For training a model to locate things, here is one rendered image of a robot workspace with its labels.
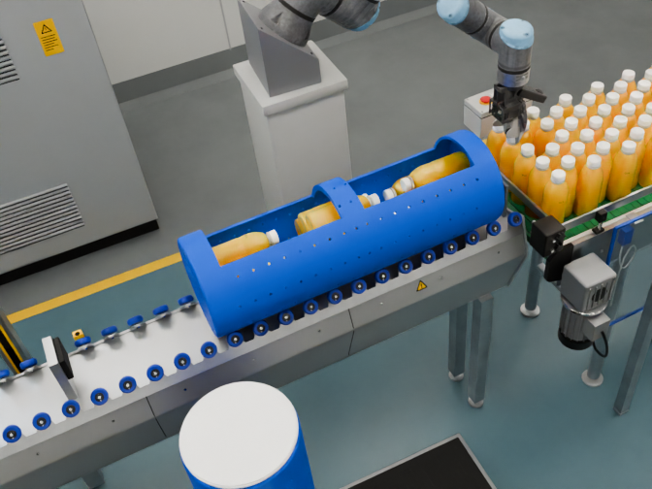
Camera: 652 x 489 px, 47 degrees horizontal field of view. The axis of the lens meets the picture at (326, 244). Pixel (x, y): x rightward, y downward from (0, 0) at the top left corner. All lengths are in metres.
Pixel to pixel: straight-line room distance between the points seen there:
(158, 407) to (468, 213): 0.99
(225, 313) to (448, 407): 1.34
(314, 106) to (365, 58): 2.25
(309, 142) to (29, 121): 1.25
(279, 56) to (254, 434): 1.31
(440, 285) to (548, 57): 2.85
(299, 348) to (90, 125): 1.69
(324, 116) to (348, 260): 0.88
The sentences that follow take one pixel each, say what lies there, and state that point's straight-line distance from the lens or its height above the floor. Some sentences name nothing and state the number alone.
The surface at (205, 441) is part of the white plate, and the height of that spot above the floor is 1.04.
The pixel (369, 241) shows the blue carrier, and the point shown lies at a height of 1.15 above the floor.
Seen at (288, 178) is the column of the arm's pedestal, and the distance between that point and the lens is 2.83.
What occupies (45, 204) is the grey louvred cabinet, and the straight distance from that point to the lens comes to 3.65.
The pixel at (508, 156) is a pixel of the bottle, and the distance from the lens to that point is 2.41.
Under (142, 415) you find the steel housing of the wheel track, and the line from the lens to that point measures 2.11.
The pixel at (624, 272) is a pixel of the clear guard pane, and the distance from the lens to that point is 2.56.
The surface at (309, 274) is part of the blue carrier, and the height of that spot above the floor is 1.13.
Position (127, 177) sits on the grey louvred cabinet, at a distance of 3.64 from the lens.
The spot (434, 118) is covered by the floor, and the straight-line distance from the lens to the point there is 4.36.
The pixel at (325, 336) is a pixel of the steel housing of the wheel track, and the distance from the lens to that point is 2.16.
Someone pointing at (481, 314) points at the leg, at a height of 0.56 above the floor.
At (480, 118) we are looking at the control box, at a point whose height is 1.08.
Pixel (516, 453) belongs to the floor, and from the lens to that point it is 2.94.
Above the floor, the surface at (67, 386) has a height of 0.99.
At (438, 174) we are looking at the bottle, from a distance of 2.20.
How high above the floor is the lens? 2.54
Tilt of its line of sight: 44 degrees down
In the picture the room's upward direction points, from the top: 8 degrees counter-clockwise
